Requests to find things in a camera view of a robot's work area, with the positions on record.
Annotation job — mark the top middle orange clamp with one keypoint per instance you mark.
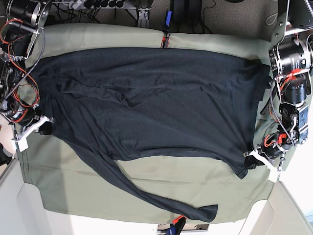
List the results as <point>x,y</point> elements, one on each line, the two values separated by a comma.
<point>166,30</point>

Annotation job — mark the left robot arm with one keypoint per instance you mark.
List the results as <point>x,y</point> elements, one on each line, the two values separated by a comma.
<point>291,62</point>

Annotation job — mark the white power strip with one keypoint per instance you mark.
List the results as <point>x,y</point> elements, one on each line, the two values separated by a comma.
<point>73,4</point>

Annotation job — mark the grey metal table bracket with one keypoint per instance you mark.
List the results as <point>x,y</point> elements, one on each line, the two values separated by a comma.
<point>143,18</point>

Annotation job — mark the bottom orange clamp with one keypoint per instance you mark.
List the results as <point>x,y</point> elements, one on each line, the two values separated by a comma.
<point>177,226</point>

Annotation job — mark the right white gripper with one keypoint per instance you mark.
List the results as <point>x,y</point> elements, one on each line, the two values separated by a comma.
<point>42,124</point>

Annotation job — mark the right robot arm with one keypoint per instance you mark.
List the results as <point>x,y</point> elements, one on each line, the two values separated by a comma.
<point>19,92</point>

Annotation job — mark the dark navy long-sleeve shirt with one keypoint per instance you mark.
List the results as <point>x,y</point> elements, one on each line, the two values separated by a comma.
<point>122,104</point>

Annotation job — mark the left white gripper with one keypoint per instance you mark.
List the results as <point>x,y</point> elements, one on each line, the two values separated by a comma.
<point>253,159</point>

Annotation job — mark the green table cloth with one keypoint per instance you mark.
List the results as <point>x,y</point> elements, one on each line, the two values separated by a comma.
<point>68,185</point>

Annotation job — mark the orange clamp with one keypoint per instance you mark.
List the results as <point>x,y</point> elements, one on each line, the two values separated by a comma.
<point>177,226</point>
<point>166,30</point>

